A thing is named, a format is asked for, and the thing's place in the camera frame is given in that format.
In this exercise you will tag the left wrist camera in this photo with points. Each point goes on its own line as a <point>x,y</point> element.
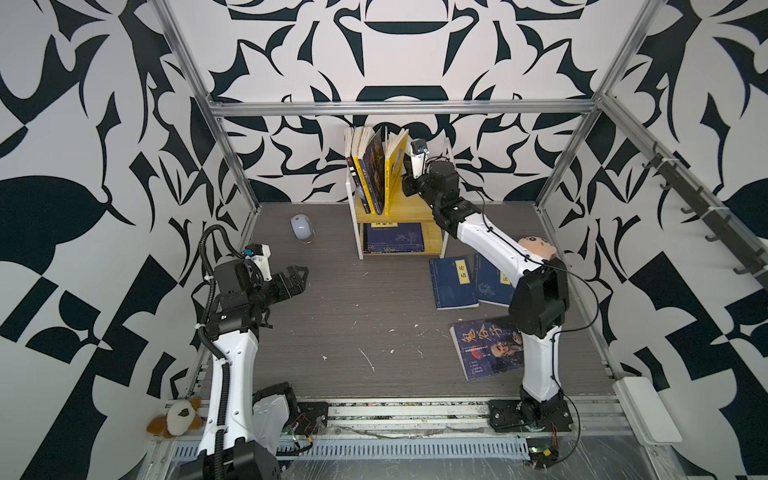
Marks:
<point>259,255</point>

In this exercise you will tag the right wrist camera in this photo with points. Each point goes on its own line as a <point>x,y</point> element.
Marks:
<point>418,155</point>

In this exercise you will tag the dark purple portrait book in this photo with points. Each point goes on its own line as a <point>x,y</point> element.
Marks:
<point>371,157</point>

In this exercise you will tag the yellow cartoon book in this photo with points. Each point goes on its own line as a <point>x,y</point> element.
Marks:
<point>359,168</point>
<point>395,146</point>

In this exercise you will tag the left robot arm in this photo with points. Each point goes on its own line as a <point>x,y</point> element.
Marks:
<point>244,427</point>

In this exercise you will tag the light blue alarm clock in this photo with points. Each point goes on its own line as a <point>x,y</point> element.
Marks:
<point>302,228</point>

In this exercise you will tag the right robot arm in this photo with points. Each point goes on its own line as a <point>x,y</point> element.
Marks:
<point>537,306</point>

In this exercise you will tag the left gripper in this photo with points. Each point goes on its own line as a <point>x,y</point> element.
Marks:
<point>283,290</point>

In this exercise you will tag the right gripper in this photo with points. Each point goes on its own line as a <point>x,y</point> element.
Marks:
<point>410,188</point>

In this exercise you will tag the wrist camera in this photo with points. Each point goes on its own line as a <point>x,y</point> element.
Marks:
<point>418,155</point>
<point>259,255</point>

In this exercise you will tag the white wooden book shelf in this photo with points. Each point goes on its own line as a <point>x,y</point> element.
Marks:
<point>404,210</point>

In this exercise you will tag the black barcode book on shelf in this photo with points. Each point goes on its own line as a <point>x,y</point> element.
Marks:
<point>348,153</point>

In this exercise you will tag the plush doll pink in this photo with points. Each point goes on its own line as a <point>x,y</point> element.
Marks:
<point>538,246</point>

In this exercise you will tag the wall hook rail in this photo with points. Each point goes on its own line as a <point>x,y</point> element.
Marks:
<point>702,205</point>

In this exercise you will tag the brown white plush toy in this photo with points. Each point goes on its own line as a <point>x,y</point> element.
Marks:
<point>181,417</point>

